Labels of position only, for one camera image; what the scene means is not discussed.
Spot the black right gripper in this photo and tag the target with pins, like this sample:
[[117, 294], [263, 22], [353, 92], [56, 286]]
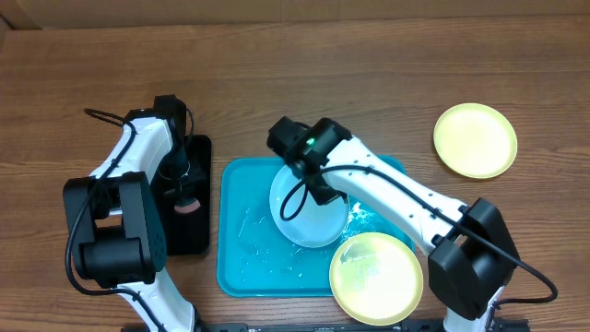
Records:
[[324, 191]]

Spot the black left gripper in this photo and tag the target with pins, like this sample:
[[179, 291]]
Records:
[[167, 187]]

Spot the orange and green sponge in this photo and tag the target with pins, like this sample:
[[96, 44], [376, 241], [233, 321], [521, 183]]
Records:
[[186, 205]]

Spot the light blue plate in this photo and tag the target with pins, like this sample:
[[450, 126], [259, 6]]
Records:
[[315, 226]]

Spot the yellow plate with scribble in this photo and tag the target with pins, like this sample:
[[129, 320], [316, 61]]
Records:
[[475, 141]]

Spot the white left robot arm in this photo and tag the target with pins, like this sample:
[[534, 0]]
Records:
[[116, 240]]

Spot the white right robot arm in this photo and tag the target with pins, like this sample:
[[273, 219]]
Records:
[[471, 254]]

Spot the black rectangular plastic tray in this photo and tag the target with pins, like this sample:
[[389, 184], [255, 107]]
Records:
[[189, 234]]

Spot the teal plastic serving tray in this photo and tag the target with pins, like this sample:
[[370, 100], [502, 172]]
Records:
[[255, 258]]

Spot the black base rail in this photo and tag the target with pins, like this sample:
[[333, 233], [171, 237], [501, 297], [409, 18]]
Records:
[[409, 325]]

